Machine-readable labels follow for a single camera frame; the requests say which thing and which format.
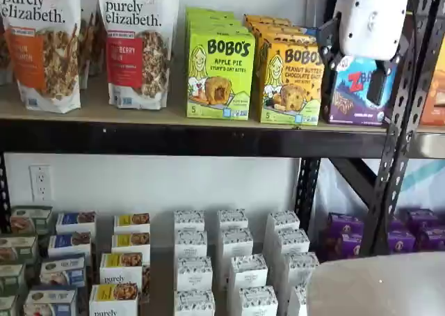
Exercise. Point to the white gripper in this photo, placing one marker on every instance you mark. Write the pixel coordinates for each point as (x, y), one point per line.
(375, 16)

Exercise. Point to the green Bobo's apple pie box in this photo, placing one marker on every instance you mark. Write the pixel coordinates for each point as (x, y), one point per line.
(215, 30)
(212, 21)
(222, 79)
(208, 12)

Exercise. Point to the blue purple Zbar box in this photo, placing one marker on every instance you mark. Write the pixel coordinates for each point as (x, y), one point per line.
(351, 96)

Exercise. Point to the yellow Bobo's peanut butter box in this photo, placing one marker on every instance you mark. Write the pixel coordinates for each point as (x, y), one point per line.
(267, 17)
(292, 86)
(274, 23)
(285, 32)

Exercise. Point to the black metal shelf rack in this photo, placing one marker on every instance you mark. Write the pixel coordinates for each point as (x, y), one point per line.
(174, 138)
(431, 34)

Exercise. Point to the orange snack box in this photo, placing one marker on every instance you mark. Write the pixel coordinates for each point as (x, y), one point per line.
(434, 100)

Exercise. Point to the tan wooden shelf board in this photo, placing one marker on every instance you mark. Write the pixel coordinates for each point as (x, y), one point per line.
(139, 112)
(431, 128)

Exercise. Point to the purple snack box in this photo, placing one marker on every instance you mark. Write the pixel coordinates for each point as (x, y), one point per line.
(432, 237)
(422, 216)
(342, 246)
(346, 222)
(396, 223)
(401, 241)

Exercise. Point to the white yellow granola box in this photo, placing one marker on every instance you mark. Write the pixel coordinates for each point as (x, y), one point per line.
(132, 222)
(130, 243)
(114, 300)
(121, 267)

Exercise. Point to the white blue granola box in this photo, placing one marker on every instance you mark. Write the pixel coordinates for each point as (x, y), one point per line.
(69, 243)
(50, 302)
(74, 220)
(62, 270)

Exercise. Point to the green white cookie box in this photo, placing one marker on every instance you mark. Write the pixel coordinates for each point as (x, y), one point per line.
(31, 218)
(7, 305)
(17, 248)
(12, 277)

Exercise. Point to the translucent plastic sheet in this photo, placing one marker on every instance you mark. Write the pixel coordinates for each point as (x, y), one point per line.
(427, 177)

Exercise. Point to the white patterned carton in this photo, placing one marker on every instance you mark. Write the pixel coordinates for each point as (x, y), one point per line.
(300, 269)
(258, 302)
(194, 303)
(188, 220)
(232, 218)
(194, 274)
(292, 243)
(283, 222)
(299, 300)
(247, 270)
(237, 243)
(191, 243)

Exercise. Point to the red label granola bag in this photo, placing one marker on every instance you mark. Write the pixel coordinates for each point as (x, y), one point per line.
(139, 51)

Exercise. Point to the orange label granola bag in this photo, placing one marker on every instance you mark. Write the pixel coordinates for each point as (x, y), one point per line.
(38, 51)
(5, 51)

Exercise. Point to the white wall outlet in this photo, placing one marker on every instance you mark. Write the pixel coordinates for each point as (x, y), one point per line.
(41, 183)

